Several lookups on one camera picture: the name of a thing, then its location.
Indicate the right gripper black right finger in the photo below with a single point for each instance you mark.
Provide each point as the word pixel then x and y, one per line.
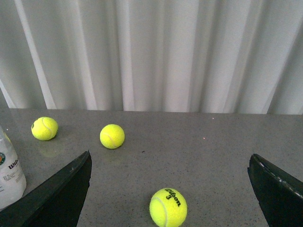
pixel 280 195

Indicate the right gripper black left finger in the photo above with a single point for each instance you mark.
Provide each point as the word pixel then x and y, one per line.
pixel 57 202

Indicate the clear Wilson tennis ball can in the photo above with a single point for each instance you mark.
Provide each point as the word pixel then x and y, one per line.
pixel 12 179

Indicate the far left yellow tennis ball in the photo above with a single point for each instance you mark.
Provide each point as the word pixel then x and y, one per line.
pixel 44 128

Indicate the yellow tennis ball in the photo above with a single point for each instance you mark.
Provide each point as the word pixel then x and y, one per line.
pixel 112 136
pixel 44 128

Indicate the middle yellow tennis ball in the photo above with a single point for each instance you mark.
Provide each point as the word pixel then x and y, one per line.
pixel 112 136

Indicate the Wilson 3 tennis ball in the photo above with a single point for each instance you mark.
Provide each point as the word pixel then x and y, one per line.
pixel 168 208

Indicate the white pleated curtain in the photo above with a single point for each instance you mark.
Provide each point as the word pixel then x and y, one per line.
pixel 209 56

